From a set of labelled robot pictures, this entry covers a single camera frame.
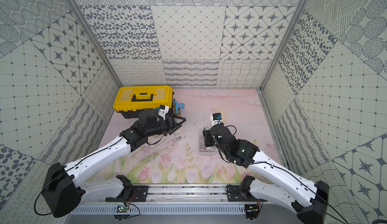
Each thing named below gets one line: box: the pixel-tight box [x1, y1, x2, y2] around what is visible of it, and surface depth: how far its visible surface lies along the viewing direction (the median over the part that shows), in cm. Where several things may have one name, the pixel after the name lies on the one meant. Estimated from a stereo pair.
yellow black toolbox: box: [112, 85, 174, 119], surface depth 95 cm
